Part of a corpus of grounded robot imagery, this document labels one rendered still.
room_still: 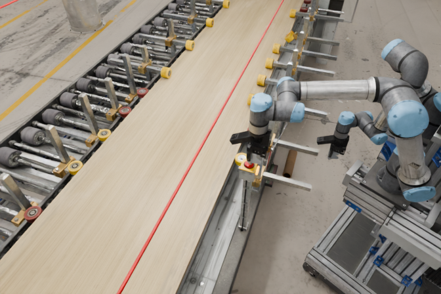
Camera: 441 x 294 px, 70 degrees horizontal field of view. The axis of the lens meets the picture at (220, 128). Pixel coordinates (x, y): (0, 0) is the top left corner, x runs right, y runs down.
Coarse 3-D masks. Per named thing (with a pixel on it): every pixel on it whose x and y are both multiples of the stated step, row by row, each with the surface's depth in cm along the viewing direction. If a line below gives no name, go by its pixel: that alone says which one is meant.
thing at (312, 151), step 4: (276, 140) 200; (280, 140) 200; (276, 144) 200; (280, 144) 199; (284, 144) 198; (288, 144) 197; (292, 144) 197; (296, 144) 197; (288, 148) 199; (292, 148) 198; (296, 148) 196; (300, 148) 195; (304, 148) 195; (308, 148) 195; (312, 148) 195; (304, 152) 196; (308, 152) 195; (312, 152) 194; (316, 152) 193
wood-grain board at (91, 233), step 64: (256, 0) 355; (192, 64) 258; (256, 64) 258; (128, 128) 202; (192, 128) 202; (64, 192) 166; (128, 192) 166; (192, 192) 166; (64, 256) 142; (128, 256) 142; (192, 256) 143
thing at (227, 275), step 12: (312, 36) 350; (300, 72) 286; (264, 180) 197; (252, 192) 191; (252, 204) 184; (252, 216) 179; (240, 240) 168; (228, 252) 164; (240, 252) 164; (228, 264) 159; (228, 276) 155; (216, 288) 151; (228, 288) 151
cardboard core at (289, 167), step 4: (292, 152) 298; (296, 152) 300; (288, 156) 296; (292, 156) 294; (296, 156) 298; (288, 160) 292; (292, 160) 291; (288, 164) 288; (292, 164) 288; (284, 168) 288; (288, 168) 284; (292, 168) 286; (284, 172) 282; (288, 172) 281; (292, 172) 284; (284, 176) 286; (288, 176) 286
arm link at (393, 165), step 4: (396, 148) 141; (392, 152) 145; (396, 152) 140; (424, 152) 138; (392, 156) 143; (396, 156) 140; (388, 160) 148; (392, 160) 143; (396, 160) 140; (388, 164) 147; (392, 164) 143; (396, 164) 140; (388, 168) 147; (392, 168) 144; (396, 168) 139; (392, 172) 145
